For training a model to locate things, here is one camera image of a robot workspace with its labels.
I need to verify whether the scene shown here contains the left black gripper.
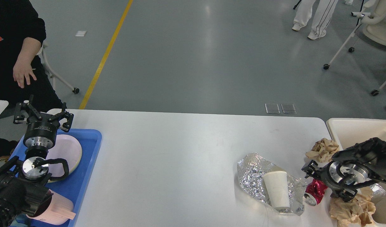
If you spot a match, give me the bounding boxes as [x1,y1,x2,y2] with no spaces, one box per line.
[13,95,74,149]

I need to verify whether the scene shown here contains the walking person white trousers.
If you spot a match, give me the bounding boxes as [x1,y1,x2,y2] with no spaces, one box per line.
[292,0,338,40]

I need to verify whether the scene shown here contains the white chair left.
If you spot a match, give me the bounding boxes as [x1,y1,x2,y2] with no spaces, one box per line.
[37,43,80,94]

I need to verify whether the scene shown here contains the foil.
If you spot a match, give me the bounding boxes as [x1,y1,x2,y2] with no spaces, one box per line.
[237,153,306,216]
[368,183,386,200]

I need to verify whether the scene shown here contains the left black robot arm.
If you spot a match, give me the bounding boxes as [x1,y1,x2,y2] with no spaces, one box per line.
[0,95,74,227]

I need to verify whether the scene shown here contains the cream plastic bin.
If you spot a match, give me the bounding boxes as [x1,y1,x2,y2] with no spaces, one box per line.
[326,118,386,227]

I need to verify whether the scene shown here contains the large crumpled brown paper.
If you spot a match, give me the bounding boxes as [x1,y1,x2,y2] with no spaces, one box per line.
[329,187,376,227]

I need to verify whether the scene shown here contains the pink plate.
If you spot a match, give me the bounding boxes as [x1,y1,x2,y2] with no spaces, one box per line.
[46,134,82,175]

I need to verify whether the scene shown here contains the white paper cup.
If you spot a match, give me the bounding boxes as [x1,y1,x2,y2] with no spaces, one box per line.
[263,171,290,210]

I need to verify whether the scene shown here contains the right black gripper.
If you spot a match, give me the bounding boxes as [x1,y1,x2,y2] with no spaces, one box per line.
[301,160,370,202]

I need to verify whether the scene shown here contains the seated person in black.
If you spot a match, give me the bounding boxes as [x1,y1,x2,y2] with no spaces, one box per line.
[0,0,63,112]

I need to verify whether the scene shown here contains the cream office chair right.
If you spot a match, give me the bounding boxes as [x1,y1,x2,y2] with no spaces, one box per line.
[323,0,386,70]

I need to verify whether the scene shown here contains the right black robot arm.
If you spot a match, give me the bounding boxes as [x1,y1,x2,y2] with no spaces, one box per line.
[302,137,386,202]

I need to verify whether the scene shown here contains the pink mug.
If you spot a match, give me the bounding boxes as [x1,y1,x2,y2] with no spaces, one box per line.
[26,190,76,225]

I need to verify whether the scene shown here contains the crushed red can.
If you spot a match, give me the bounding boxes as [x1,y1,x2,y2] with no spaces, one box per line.
[303,179,328,206]

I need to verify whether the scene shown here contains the grey floor plate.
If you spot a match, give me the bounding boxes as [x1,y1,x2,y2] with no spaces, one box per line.
[281,103,297,114]
[265,103,281,114]

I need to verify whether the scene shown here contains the blue plastic tray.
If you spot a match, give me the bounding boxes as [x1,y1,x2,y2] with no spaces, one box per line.
[46,128,102,213]

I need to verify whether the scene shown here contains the seated person's hand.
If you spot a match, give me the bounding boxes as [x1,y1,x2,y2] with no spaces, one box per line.
[13,59,37,89]

